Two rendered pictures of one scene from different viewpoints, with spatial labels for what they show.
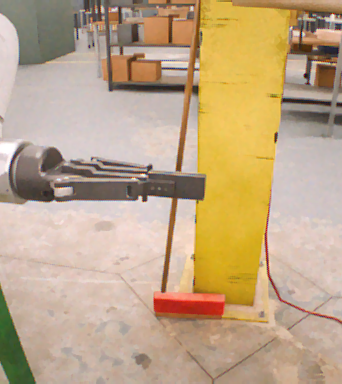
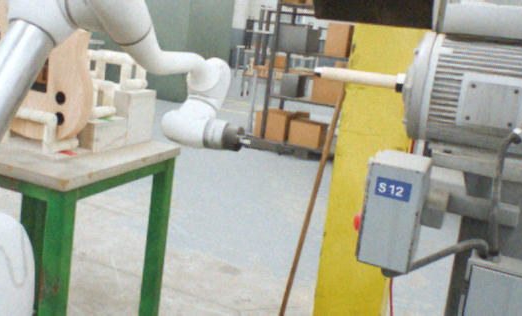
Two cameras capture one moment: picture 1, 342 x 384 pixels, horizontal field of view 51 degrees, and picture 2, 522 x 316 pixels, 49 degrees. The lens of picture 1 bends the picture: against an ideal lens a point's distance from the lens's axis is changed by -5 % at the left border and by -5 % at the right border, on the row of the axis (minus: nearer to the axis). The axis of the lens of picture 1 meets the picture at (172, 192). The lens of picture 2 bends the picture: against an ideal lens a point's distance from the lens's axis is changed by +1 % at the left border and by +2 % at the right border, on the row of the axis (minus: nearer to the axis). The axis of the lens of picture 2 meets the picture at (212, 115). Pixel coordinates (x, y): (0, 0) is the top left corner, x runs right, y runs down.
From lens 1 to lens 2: 113 cm
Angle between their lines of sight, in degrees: 24
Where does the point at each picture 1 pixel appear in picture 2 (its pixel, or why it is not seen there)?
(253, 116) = not seen: hidden behind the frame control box
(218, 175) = (345, 212)
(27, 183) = (229, 138)
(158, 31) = (330, 88)
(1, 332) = (156, 263)
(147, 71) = (308, 134)
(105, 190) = (264, 144)
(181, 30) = not seen: hidden behind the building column
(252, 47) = (384, 107)
